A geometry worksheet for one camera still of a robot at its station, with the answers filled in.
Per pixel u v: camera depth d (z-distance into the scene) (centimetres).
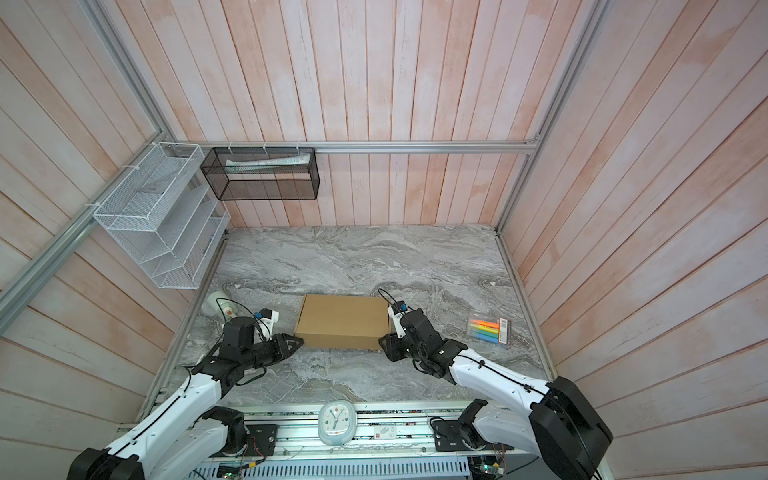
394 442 73
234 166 89
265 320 78
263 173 104
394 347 73
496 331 92
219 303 91
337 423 74
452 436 74
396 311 76
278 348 73
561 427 41
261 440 73
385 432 74
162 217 72
